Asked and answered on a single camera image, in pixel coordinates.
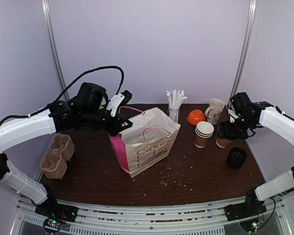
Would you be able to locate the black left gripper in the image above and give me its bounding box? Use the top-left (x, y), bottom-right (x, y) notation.
top-left (80, 108), bottom-right (132, 137)

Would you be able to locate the white pink paper bag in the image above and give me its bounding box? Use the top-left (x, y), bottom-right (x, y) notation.
top-left (109, 106), bottom-right (181, 178)

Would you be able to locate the single brown paper cup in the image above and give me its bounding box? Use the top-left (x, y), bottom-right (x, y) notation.
top-left (216, 138), bottom-right (233, 148)

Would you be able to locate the stack of black cup lids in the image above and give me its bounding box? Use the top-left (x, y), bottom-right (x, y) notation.
top-left (226, 147), bottom-right (247, 169)

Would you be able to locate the stack of brown paper cups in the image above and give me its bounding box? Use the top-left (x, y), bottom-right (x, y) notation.
top-left (194, 121), bottom-right (214, 148)

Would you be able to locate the stack of pulp cup carriers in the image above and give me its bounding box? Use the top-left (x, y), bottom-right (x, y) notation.
top-left (40, 134), bottom-right (75, 180)

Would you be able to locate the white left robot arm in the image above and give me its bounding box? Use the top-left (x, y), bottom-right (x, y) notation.
top-left (0, 82), bottom-right (132, 217)

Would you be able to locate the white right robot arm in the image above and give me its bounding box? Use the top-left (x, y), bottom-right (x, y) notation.
top-left (216, 92), bottom-right (294, 216)

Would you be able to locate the white ceramic mug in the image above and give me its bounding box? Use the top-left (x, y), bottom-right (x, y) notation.
top-left (205, 98), bottom-right (225, 125)

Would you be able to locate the orange plastic bowl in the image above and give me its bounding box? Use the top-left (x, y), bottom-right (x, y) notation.
top-left (187, 109), bottom-right (206, 126)

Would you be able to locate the glass jar of straws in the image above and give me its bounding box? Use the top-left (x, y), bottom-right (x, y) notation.
top-left (166, 89), bottom-right (188, 123)

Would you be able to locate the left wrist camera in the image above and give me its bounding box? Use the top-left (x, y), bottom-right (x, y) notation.
top-left (106, 90), bottom-right (132, 117)

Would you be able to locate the aluminium frame post right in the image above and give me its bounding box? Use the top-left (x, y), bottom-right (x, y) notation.
top-left (230, 0), bottom-right (258, 98)

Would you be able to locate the aluminium frame post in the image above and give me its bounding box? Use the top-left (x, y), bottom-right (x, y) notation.
top-left (230, 0), bottom-right (258, 98)
top-left (41, 0), bottom-right (66, 91)

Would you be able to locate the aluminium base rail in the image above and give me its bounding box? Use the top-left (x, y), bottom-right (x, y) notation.
top-left (14, 198), bottom-right (285, 235)

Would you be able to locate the aluminium frame post left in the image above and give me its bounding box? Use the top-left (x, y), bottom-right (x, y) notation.
top-left (41, 0), bottom-right (66, 91)

